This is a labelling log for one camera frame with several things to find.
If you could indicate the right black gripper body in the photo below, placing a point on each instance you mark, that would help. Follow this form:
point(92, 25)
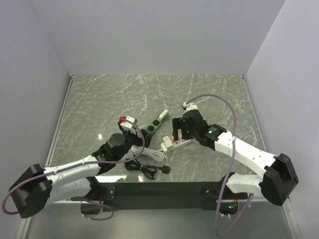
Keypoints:
point(187, 133)

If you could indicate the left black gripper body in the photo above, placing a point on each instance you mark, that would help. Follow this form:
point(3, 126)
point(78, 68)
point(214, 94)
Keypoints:
point(131, 139)

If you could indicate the pink square adapter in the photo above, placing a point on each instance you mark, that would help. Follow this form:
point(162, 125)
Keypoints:
point(176, 135)

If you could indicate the white USB power strip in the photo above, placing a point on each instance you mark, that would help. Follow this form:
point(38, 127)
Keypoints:
point(168, 145)

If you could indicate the white square charger plug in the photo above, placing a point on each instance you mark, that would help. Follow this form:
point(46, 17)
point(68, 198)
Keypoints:
point(162, 115)

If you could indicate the green power strip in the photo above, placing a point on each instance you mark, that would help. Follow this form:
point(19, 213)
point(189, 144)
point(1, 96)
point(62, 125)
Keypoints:
point(155, 125)

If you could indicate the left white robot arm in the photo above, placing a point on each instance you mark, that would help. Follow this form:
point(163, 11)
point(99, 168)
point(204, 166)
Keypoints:
point(40, 186)

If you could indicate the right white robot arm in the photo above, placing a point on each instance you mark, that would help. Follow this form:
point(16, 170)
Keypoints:
point(274, 175)

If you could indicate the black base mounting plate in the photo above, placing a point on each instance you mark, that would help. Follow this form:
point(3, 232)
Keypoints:
point(156, 195)

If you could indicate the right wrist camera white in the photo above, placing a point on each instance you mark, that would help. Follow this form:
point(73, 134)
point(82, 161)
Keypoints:
point(189, 106)

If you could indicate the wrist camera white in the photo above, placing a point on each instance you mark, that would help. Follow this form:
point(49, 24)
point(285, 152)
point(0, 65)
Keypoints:
point(127, 123)
point(189, 106)

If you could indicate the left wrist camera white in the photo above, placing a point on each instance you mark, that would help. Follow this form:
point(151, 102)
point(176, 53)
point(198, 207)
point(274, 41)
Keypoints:
point(127, 123)

